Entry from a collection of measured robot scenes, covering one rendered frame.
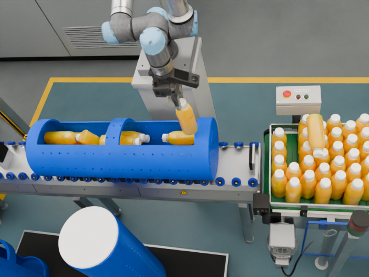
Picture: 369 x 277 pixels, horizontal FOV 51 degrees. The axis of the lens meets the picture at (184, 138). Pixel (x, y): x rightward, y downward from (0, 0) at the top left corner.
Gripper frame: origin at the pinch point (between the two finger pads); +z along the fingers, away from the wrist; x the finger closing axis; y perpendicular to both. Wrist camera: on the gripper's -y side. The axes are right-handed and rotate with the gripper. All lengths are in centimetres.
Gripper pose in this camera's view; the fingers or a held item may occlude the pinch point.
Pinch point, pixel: (181, 103)
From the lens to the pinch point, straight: 146.4
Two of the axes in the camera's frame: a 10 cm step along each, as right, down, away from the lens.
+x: -1.2, 8.6, -5.0
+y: -9.7, 0.0, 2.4
